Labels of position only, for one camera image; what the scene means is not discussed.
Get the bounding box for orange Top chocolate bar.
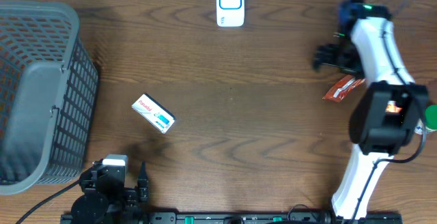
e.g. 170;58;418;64
322;75;365;102

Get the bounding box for white Panadol box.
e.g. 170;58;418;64
131;94;175;134

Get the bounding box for green lid white jar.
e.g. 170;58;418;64
414;104;437;135

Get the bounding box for small orange snack box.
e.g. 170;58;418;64
386;102;402;113

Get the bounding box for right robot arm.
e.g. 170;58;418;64
313;0;428;223

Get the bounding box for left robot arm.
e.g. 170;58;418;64
70;160;149;224

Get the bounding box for white barcode scanner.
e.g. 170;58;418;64
216;0;245;27

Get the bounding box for grey plastic mesh basket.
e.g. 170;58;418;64
1;1;99;195

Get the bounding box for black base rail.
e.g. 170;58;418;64
61;211;404;224

